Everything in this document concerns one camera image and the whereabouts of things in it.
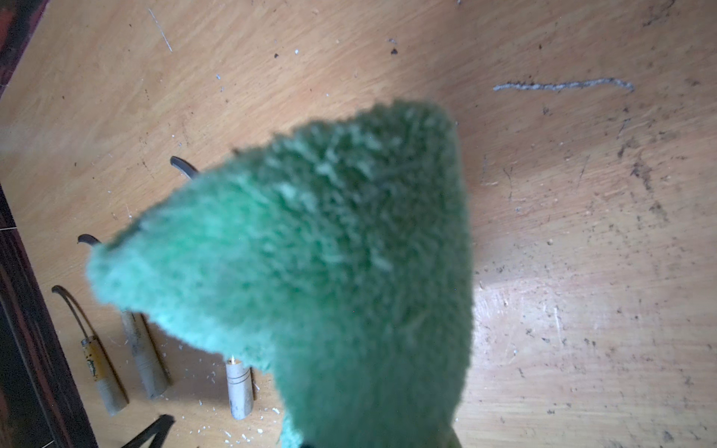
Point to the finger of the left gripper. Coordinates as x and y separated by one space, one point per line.
154 435

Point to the sickle with yellow label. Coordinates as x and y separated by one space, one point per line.
240 388

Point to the green microfibre rag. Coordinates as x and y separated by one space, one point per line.
337 258

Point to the leftmost sickle yellow label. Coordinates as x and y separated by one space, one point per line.
104 377

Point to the middle sickle plain wooden handle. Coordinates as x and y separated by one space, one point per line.
152 375

